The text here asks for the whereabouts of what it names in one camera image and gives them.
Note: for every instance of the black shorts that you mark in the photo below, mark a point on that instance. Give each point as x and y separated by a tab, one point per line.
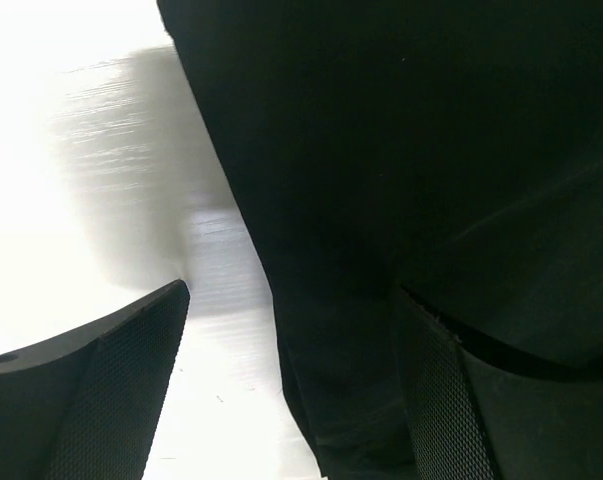
453	149

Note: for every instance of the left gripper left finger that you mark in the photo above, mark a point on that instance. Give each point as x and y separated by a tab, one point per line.
85	404

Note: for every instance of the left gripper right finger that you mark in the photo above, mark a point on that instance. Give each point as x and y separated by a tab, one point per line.
478	408

